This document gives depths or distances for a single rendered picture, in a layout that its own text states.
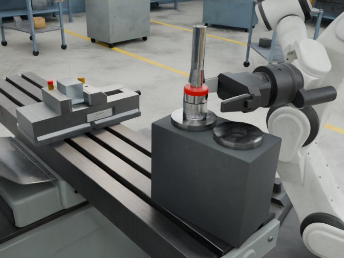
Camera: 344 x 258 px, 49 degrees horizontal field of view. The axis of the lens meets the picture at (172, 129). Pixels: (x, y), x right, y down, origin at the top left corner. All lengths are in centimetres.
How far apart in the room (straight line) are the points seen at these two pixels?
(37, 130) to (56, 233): 31
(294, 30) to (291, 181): 43
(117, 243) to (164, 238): 63
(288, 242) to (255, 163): 71
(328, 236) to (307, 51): 53
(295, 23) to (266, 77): 25
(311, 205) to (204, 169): 55
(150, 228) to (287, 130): 47
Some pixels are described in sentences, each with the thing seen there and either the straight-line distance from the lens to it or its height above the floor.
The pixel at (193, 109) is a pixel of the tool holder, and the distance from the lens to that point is 71.
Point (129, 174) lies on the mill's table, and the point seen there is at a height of 93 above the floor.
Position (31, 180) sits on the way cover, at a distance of 104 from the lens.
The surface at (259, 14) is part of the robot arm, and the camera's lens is 105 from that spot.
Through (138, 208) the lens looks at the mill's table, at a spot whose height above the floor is 93.
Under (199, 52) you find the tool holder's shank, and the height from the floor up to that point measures 125.
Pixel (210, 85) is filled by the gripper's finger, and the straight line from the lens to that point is 79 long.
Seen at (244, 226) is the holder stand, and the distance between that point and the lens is 72.
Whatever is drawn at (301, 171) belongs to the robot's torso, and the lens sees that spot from 111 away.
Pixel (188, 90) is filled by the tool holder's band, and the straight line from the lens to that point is 70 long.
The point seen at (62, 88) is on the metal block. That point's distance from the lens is 112.
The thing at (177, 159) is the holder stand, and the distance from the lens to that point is 72.
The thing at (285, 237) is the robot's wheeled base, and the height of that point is 57.
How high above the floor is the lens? 143
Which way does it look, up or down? 26 degrees down
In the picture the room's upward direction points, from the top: 2 degrees clockwise
